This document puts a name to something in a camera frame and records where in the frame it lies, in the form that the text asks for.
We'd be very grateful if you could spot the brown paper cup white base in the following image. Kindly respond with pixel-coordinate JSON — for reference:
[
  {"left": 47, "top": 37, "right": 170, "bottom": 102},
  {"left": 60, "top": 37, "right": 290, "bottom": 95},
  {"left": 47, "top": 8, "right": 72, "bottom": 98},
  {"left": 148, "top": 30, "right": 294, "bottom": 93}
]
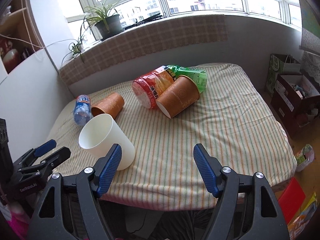
[{"left": 156, "top": 75, "right": 200, "bottom": 119}]

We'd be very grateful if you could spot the red box on floor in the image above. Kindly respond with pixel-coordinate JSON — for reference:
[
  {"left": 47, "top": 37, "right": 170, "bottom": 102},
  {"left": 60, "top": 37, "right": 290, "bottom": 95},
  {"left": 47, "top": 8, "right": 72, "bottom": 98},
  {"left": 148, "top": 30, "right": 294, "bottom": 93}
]
[{"left": 278, "top": 178, "right": 305, "bottom": 225}]

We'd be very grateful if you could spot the blue orange plastic bottle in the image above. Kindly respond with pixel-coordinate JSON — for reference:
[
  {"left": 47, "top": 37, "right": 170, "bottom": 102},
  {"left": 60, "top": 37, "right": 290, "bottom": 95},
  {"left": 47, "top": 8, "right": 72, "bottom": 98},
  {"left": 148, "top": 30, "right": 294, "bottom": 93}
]
[{"left": 73, "top": 95, "right": 92, "bottom": 126}]

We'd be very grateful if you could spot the red white vase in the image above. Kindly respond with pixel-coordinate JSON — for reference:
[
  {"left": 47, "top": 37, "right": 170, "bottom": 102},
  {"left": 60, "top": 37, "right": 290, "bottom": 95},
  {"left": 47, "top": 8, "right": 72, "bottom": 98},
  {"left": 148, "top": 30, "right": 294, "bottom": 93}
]
[{"left": 1, "top": 38, "right": 21, "bottom": 73}]

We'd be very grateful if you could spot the dark cardboard box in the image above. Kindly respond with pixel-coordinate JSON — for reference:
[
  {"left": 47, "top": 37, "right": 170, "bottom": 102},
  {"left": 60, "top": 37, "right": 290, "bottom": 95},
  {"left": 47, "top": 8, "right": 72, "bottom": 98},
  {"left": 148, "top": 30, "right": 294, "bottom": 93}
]
[{"left": 271, "top": 74, "right": 319, "bottom": 137}]

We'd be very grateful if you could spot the potted spider plant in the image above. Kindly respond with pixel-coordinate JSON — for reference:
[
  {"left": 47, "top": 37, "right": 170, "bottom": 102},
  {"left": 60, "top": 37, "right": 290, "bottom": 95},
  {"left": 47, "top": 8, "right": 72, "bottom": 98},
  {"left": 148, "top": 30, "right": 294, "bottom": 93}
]
[{"left": 61, "top": 0, "right": 124, "bottom": 65}]

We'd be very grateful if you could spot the green snack bag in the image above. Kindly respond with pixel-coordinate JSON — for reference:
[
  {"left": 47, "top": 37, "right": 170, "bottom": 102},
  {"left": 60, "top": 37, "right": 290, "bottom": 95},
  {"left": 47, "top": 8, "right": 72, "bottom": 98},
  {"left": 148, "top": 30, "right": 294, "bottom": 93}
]
[{"left": 165, "top": 65, "right": 208, "bottom": 93}]

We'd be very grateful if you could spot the green white paper bag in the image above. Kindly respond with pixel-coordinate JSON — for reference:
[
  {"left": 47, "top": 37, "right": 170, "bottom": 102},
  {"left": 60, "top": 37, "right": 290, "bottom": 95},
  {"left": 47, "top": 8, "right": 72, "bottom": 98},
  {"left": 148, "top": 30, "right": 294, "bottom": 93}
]
[{"left": 265, "top": 54, "right": 300, "bottom": 97}]

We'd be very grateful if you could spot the white lace cloth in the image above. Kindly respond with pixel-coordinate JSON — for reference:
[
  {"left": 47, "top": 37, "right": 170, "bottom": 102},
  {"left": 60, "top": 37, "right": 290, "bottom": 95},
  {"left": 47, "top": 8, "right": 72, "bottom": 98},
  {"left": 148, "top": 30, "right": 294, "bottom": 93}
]
[{"left": 300, "top": 51, "right": 320, "bottom": 84}]

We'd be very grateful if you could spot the black power strip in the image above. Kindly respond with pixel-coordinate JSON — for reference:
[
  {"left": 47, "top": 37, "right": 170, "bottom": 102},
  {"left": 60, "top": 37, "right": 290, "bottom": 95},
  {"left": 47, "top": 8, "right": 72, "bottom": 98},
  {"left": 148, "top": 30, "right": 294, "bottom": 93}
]
[{"left": 123, "top": 13, "right": 164, "bottom": 30}]

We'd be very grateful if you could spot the plaid beige windowsill cloth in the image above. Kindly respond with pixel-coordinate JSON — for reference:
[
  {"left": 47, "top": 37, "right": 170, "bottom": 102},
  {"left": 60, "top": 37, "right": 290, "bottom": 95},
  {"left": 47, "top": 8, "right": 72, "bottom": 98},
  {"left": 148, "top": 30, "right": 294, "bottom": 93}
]
[{"left": 59, "top": 14, "right": 228, "bottom": 86}]

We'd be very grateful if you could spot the white charging cable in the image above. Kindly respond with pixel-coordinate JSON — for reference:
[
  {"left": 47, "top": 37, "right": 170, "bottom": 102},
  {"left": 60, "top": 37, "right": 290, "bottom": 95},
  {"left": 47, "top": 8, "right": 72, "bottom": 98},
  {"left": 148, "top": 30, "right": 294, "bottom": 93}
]
[{"left": 0, "top": 33, "right": 73, "bottom": 52}]

